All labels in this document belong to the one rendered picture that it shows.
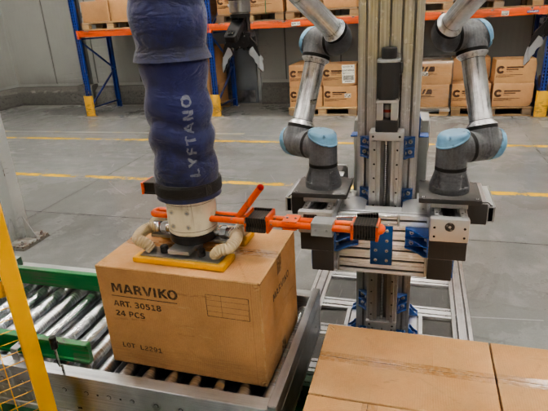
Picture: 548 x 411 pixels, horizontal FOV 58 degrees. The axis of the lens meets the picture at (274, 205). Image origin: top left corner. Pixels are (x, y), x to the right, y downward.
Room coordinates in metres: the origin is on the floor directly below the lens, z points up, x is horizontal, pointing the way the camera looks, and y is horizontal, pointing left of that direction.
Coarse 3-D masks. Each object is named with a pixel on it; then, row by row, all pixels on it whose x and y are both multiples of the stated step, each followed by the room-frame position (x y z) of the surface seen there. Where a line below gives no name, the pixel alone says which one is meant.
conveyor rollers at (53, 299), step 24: (24, 288) 2.08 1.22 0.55; (48, 288) 2.08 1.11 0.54; (0, 312) 1.90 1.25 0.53; (48, 312) 1.85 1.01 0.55; (72, 312) 1.84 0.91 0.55; (96, 312) 1.84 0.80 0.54; (72, 336) 1.68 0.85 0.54; (96, 336) 1.68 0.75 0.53; (48, 360) 1.54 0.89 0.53; (96, 360) 1.53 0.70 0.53; (192, 384) 1.35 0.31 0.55; (216, 384) 1.34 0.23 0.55
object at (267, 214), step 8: (256, 208) 1.55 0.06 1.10; (264, 208) 1.54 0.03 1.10; (272, 208) 1.53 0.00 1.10; (248, 216) 1.50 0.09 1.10; (256, 216) 1.49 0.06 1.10; (264, 216) 1.49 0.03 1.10; (272, 216) 1.50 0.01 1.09; (248, 224) 1.47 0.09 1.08; (256, 224) 1.46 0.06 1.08; (264, 224) 1.45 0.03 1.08; (264, 232) 1.44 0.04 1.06
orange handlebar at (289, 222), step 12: (156, 216) 1.60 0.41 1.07; (216, 216) 1.53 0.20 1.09; (276, 216) 1.50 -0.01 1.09; (288, 216) 1.48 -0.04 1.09; (300, 216) 1.48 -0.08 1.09; (288, 228) 1.44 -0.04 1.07; (300, 228) 1.43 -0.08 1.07; (336, 228) 1.39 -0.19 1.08; (348, 228) 1.38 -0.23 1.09; (384, 228) 1.36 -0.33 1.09
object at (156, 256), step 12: (144, 252) 1.52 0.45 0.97; (156, 252) 1.52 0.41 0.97; (192, 252) 1.50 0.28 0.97; (204, 252) 1.46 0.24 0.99; (168, 264) 1.46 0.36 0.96; (180, 264) 1.44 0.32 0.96; (192, 264) 1.43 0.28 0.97; (204, 264) 1.42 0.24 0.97; (216, 264) 1.41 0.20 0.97; (228, 264) 1.43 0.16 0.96
